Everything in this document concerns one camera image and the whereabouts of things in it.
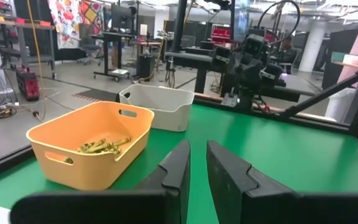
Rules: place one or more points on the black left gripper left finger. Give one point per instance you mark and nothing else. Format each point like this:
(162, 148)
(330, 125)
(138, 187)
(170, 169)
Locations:
(176, 174)

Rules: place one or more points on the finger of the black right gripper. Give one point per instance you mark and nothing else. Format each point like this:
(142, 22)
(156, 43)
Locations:
(255, 71)
(242, 70)

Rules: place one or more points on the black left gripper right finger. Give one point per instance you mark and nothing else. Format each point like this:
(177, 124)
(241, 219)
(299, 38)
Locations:
(228, 177)

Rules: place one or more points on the yellow-green crayon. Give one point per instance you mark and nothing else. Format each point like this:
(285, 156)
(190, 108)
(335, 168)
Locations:
(93, 144)
(68, 160)
(123, 141)
(117, 152)

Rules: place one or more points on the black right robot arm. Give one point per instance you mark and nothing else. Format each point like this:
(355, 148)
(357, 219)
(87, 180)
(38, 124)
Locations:
(244, 93)

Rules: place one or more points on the red tool chest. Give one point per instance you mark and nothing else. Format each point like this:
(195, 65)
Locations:
(221, 32)

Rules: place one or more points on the grey operator desk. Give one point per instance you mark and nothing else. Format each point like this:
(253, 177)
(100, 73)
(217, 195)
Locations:
(185, 57)

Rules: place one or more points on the person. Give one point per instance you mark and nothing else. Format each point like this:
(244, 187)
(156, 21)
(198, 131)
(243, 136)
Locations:
(286, 51)

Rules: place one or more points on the grey keyboard desk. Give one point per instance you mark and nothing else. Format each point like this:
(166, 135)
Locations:
(291, 93)

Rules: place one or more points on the tilted operator monitor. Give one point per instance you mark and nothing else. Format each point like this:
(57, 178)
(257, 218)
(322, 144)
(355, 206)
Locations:
(241, 15)

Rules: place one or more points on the white pillar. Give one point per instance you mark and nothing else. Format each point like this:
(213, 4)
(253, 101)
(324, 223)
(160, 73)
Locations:
(312, 46)

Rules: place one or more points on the wooden desk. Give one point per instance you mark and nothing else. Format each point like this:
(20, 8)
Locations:
(149, 43)

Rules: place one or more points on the black computer tower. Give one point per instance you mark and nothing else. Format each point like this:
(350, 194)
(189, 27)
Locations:
(146, 65)

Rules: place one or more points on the black partition panel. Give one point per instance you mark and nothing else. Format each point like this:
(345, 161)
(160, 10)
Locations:
(334, 40)

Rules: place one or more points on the yellow plastic bin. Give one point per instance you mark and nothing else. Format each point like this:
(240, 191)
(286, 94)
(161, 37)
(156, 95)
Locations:
(89, 174)

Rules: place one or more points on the wooden table white legs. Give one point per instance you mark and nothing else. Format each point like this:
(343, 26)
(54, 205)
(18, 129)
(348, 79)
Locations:
(350, 63)

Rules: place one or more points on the black monitor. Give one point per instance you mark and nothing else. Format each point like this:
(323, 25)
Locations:
(121, 18)

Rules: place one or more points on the black standing desk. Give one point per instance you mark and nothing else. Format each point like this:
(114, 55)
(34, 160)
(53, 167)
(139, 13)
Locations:
(113, 53)

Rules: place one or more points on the black striped floor mat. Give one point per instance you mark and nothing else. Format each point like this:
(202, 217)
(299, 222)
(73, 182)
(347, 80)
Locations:
(95, 95)

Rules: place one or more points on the grey office chair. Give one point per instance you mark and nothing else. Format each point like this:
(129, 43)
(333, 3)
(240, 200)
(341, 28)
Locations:
(89, 46)

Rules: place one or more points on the geometric print cloth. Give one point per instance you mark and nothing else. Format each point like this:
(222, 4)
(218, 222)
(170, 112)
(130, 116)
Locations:
(92, 14)

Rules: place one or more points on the floral print cloth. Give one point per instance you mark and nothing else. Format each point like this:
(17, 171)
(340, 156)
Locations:
(65, 18)

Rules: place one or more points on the red floor device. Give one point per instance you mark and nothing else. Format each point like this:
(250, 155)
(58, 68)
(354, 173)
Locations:
(28, 84)

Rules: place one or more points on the metal storage shelf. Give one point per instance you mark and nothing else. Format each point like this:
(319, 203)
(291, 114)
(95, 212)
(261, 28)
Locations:
(20, 28)

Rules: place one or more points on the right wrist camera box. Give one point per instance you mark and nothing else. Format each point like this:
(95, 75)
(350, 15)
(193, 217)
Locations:
(255, 46)

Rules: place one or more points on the black rig corner post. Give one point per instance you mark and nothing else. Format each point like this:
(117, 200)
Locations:
(328, 91)

